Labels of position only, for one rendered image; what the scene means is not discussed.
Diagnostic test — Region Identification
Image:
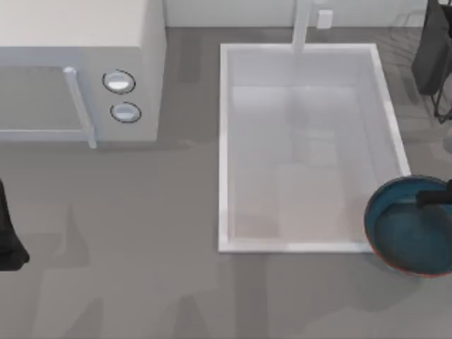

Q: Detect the small microwave knob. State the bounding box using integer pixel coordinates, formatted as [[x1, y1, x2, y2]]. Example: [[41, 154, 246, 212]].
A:
[[109, 101, 143, 124]]

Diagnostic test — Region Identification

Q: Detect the microwave oven door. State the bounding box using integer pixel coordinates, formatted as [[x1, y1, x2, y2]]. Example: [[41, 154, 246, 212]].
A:
[[0, 65, 97, 143]]

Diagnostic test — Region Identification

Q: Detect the tall white tap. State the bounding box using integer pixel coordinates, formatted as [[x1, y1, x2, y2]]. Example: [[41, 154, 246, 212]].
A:
[[291, 0, 312, 54]]

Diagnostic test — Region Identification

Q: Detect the pale microwave oven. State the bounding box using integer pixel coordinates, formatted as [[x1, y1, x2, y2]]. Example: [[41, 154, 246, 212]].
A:
[[0, 0, 167, 149]]

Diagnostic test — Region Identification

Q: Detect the black chair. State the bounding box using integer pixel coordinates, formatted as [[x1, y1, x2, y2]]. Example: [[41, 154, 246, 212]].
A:
[[412, 0, 452, 124]]

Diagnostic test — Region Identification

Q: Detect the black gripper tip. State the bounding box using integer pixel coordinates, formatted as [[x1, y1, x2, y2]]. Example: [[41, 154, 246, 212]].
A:
[[0, 178, 31, 273]]

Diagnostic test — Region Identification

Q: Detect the pale microwave door handle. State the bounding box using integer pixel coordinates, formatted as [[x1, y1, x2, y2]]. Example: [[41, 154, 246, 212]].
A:
[[63, 66, 98, 149]]

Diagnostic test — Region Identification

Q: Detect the blue bowl with red rim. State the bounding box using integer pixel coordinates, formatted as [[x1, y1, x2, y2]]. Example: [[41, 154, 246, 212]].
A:
[[364, 174, 452, 278]]

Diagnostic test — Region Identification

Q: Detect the white wall socket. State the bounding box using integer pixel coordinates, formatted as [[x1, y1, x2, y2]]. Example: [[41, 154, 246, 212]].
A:
[[316, 9, 334, 30]]

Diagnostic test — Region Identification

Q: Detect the white sink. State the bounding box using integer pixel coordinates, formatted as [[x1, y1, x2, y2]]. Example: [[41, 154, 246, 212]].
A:
[[218, 42, 412, 255]]

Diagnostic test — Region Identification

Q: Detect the large microwave knob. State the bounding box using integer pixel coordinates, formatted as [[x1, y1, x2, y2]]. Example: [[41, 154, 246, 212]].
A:
[[102, 69, 137, 95]]

